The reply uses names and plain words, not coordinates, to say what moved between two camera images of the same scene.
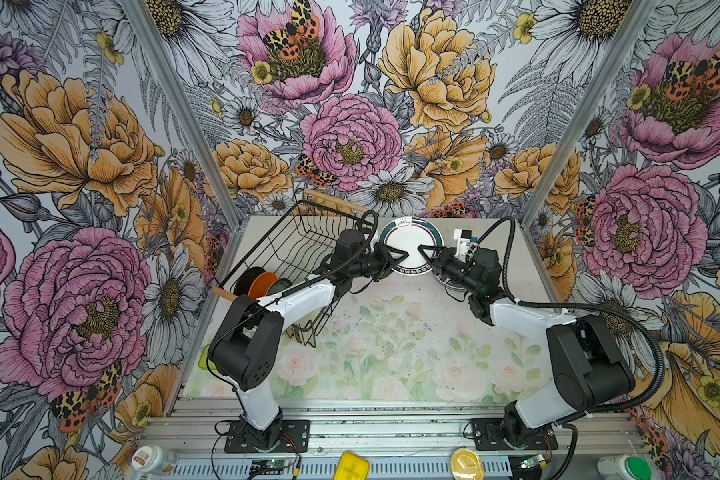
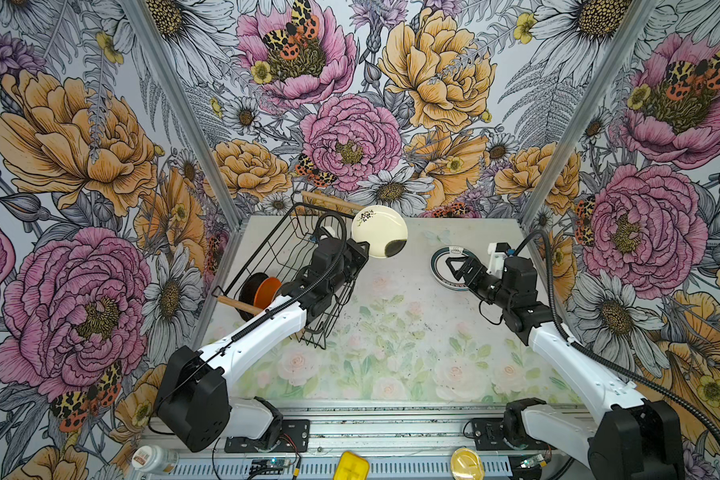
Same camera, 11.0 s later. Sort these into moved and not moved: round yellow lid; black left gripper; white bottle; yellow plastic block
Moved: black left gripper
Not moved: yellow plastic block; white bottle; round yellow lid
